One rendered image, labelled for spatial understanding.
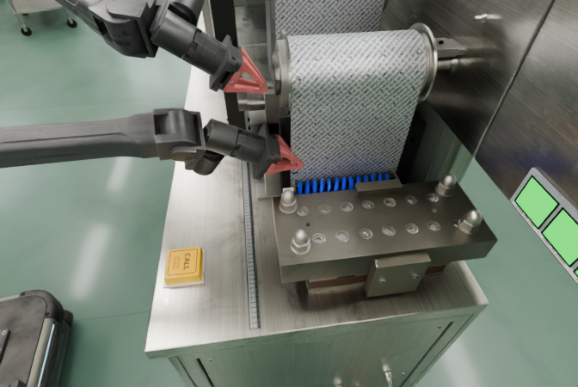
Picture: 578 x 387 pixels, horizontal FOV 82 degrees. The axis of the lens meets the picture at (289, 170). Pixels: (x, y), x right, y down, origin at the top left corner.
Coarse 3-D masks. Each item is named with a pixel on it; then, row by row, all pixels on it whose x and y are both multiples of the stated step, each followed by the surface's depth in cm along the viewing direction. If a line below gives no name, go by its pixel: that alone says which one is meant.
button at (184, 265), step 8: (192, 248) 72; (200, 248) 72; (168, 256) 71; (176, 256) 71; (184, 256) 71; (192, 256) 71; (200, 256) 71; (168, 264) 69; (176, 264) 69; (184, 264) 69; (192, 264) 69; (200, 264) 70; (168, 272) 68; (176, 272) 68; (184, 272) 68; (192, 272) 68; (200, 272) 70; (168, 280) 67; (176, 280) 68; (184, 280) 68; (192, 280) 69
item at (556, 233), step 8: (560, 216) 43; (568, 216) 42; (552, 224) 45; (560, 224) 44; (568, 224) 42; (576, 224) 41; (544, 232) 46; (552, 232) 45; (560, 232) 44; (568, 232) 42; (576, 232) 41; (552, 240) 45; (560, 240) 44; (568, 240) 43; (576, 240) 41; (560, 248) 44; (568, 248) 43; (576, 248) 42; (568, 256) 43; (576, 256) 42
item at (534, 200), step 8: (528, 184) 48; (536, 184) 47; (528, 192) 48; (536, 192) 47; (544, 192) 45; (520, 200) 50; (528, 200) 48; (536, 200) 47; (544, 200) 46; (552, 200) 44; (528, 208) 48; (536, 208) 47; (544, 208) 46; (552, 208) 44; (528, 216) 49; (536, 216) 47; (544, 216) 46; (536, 224) 47
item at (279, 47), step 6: (276, 42) 59; (282, 42) 57; (426, 42) 58; (276, 48) 60; (282, 48) 56; (426, 48) 58; (282, 54) 56; (426, 54) 58; (282, 60) 56; (282, 66) 55; (426, 66) 58; (282, 72) 56; (426, 72) 59; (282, 78) 56; (426, 78) 59; (282, 84) 56; (282, 90) 57; (282, 96) 58; (282, 102) 60
